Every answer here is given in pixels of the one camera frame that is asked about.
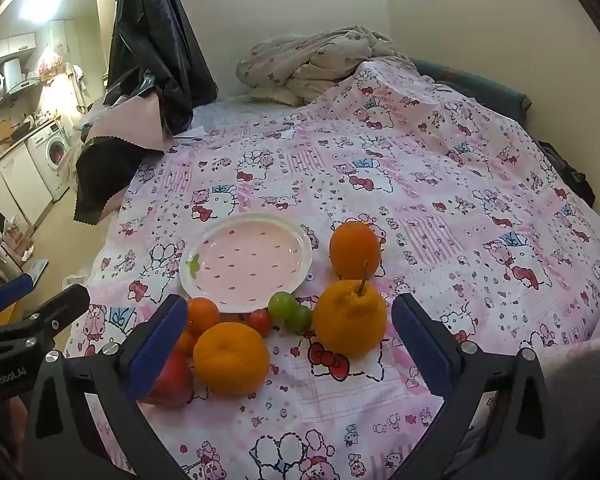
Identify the smooth round orange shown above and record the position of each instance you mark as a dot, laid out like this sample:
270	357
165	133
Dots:
355	250

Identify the white washing machine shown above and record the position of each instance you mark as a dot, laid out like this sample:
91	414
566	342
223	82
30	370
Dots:
50	155

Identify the crumpled beige quilt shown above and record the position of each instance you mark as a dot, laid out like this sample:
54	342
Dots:
320	65

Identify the white plate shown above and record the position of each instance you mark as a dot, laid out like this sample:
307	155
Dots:
250	260

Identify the black cloth with zigzag edge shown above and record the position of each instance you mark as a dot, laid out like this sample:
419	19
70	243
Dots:
100	180

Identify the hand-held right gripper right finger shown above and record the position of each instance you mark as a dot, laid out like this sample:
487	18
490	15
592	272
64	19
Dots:
422	350

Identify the large mandarin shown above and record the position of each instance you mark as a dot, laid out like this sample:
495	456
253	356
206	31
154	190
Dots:
230	357

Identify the white floor cabinet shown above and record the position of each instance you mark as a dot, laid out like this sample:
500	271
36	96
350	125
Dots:
10	185

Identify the teal bed frame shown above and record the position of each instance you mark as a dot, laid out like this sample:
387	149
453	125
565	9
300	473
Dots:
485	85

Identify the white paper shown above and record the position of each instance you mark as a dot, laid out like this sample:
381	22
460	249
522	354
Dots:
190	132

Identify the small mandarin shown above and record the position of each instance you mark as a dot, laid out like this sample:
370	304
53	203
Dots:
203	314
186	344

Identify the white wall cabinets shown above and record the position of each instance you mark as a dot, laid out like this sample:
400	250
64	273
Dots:
10	47

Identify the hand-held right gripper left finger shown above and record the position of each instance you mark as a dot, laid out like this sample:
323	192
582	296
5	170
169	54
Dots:
156	350

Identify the black plastic sheet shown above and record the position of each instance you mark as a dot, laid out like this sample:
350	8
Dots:
150	35

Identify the white water heater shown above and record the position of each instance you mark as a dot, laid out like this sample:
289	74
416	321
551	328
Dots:
11	75

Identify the pink cloth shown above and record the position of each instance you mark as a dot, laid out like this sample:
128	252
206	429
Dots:
130	120

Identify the pink cartoon-print bed sheet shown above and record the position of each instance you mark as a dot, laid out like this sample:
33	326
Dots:
430	185

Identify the bumpy orange with stem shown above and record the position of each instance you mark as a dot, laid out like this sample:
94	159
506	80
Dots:
350	320

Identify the red apple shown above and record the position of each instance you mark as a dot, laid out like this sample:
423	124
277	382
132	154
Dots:
172	377

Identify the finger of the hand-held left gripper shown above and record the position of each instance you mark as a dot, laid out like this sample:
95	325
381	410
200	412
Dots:
55	312
7	296

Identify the pink floral hanging bag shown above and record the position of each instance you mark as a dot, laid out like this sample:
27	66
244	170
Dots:
47	62

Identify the red cherry tomato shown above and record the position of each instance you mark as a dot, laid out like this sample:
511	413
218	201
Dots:
260	321

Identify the dark bag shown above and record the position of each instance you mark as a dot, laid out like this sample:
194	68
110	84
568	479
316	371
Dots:
565	175

